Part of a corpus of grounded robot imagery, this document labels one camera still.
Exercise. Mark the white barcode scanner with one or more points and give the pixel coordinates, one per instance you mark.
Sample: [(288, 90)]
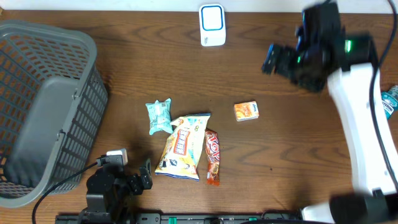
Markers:
[(212, 25)]

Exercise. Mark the red Top chocolate bar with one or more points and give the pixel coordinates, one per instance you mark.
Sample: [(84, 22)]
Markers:
[(213, 155)]

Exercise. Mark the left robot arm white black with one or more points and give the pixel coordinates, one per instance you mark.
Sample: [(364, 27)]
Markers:
[(108, 189)]

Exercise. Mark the yellow chips bag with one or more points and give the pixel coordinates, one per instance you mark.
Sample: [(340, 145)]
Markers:
[(183, 147)]

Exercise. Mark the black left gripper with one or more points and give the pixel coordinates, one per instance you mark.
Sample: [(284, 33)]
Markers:
[(137, 186)]

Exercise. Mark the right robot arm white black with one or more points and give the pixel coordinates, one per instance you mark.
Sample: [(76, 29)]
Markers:
[(348, 66)]

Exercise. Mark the orange tissue pack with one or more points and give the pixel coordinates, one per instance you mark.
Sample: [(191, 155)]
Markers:
[(246, 111)]

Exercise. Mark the teal mouthwash bottle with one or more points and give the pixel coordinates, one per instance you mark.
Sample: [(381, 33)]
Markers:
[(389, 101)]

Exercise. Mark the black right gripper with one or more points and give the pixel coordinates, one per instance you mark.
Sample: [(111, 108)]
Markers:
[(287, 53)]

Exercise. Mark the teal snack packet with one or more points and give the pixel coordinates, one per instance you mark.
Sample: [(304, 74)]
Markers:
[(159, 116)]

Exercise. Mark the grey plastic shopping basket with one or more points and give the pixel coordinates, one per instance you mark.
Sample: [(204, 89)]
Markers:
[(52, 102)]

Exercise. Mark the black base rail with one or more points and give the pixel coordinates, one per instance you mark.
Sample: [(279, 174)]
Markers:
[(156, 218)]

